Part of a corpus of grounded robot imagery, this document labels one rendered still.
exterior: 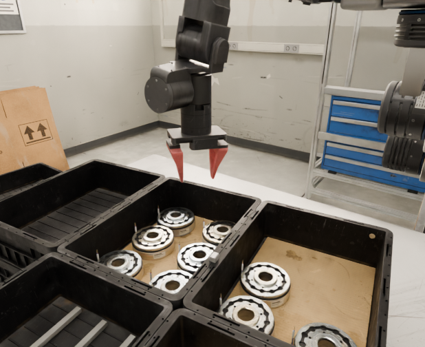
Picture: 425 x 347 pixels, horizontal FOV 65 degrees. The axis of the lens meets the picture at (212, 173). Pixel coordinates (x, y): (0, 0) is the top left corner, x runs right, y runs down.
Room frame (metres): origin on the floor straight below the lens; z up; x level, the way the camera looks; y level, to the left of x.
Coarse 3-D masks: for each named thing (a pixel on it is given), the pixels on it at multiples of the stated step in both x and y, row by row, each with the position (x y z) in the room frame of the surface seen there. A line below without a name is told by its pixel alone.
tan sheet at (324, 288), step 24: (288, 264) 0.62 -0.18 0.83; (312, 264) 0.62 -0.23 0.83; (336, 264) 0.62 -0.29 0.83; (360, 264) 0.62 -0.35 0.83; (312, 288) 0.54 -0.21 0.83; (336, 288) 0.54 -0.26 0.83; (360, 288) 0.54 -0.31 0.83; (288, 312) 0.48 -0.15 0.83; (312, 312) 0.48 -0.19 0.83; (336, 312) 0.48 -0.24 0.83; (360, 312) 0.48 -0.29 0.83; (288, 336) 0.42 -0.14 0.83; (360, 336) 0.42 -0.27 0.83
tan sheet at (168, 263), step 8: (200, 224) 0.78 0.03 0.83; (192, 232) 0.75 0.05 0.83; (200, 232) 0.75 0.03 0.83; (176, 240) 0.71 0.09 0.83; (184, 240) 0.71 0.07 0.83; (192, 240) 0.71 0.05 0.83; (200, 240) 0.71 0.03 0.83; (128, 248) 0.68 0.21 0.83; (176, 248) 0.68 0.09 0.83; (168, 256) 0.65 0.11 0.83; (176, 256) 0.65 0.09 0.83; (144, 264) 0.62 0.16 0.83; (152, 264) 0.62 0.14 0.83; (160, 264) 0.62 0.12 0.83; (168, 264) 0.62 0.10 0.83; (176, 264) 0.62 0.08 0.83; (144, 272) 0.59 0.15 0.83; (152, 272) 0.59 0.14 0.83; (160, 272) 0.59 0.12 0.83; (144, 280) 0.56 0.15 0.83
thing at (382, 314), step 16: (288, 208) 0.71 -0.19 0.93; (352, 224) 0.64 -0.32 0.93; (368, 224) 0.63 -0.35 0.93; (384, 240) 0.58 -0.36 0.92; (224, 256) 0.52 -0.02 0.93; (384, 256) 0.52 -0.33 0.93; (208, 272) 0.47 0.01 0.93; (384, 272) 0.47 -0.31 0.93; (192, 288) 0.43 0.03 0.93; (384, 288) 0.45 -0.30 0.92; (192, 304) 0.40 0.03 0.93; (384, 304) 0.40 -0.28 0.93; (224, 320) 0.37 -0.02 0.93; (384, 320) 0.37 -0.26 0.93; (256, 336) 0.34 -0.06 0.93; (384, 336) 0.34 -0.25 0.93
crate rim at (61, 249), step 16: (144, 192) 0.79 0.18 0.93; (224, 192) 0.79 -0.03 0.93; (256, 208) 0.70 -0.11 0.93; (96, 224) 0.63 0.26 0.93; (240, 224) 0.63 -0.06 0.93; (224, 240) 0.57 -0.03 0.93; (80, 256) 0.52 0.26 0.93; (208, 256) 0.52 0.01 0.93; (112, 272) 0.47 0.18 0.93; (144, 288) 0.43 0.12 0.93; (176, 304) 0.41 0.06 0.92
